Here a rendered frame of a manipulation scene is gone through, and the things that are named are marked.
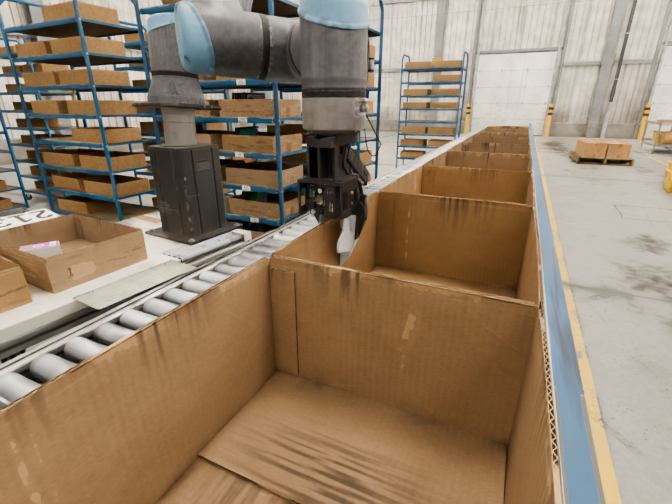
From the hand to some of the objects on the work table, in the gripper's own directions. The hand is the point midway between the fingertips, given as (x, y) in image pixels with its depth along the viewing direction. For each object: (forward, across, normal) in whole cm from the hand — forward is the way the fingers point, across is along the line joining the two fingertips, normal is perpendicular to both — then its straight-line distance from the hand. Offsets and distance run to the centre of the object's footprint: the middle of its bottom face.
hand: (340, 255), depth 64 cm
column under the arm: (+23, -86, +52) cm, 103 cm away
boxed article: (+22, -107, +8) cm, 110 cm away
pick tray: (+23, -98, +10) cm, 101 cm away
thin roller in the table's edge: (+25, -68, +42) cm, 84 cm away
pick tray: (+23, -101, -22) cm, 106 cm away
